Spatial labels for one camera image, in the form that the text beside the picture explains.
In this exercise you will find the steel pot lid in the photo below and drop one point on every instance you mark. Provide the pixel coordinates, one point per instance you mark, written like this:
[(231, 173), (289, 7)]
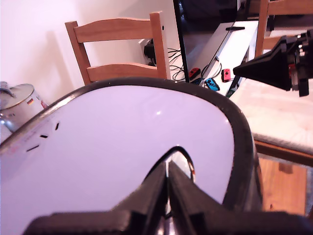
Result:
[(19, 94)]

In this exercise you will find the white television bench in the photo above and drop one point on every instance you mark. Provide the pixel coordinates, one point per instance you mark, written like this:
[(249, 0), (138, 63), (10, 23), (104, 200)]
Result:
[(234, 49)]

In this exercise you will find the wooden chair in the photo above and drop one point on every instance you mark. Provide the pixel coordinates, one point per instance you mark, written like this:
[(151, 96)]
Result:
[(261, 24), (115, 29)]

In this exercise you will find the red game controller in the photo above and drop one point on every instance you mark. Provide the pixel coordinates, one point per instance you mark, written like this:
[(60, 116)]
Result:
[(226, 74)]

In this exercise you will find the black bar on bench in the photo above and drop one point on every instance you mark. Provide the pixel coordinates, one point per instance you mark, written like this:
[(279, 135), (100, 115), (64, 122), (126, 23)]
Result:
[(234, 28)]

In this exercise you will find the pale rug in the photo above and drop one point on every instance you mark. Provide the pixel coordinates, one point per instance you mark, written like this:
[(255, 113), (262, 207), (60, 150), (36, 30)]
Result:
[(281, 117)]

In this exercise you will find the blue game controller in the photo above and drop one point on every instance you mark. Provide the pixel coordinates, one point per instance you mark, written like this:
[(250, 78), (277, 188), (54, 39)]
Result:
[(211, 84)]

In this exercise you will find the black television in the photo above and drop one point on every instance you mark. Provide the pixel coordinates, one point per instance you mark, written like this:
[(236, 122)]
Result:
[(181, 36)]

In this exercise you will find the black power plug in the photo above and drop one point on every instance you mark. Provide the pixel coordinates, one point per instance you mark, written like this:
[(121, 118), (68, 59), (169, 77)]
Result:
[(149, 51)]

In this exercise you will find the stainless steel pot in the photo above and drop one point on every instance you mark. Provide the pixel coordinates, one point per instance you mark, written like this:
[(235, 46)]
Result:
[(24, 112)]

